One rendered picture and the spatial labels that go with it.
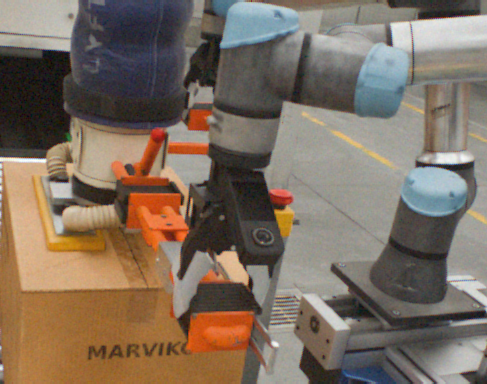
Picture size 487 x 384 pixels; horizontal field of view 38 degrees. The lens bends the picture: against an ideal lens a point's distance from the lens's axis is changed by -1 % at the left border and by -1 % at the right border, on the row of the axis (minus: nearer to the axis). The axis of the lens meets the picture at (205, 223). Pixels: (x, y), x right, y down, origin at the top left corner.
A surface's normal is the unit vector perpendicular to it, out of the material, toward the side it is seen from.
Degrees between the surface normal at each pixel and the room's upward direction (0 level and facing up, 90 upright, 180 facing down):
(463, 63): 110
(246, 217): 29
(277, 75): 101
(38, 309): 90
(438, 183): 7
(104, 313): 90
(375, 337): 90
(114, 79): 89
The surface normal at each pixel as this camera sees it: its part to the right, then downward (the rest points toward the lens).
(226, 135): -0.51, 0.26
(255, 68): -0.16, 0.36
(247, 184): 0.25, -0.59
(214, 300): 0.14, -0.91
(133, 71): 0.12, 0.25
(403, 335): 0.36, 0.41
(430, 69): -0.11, 0.69
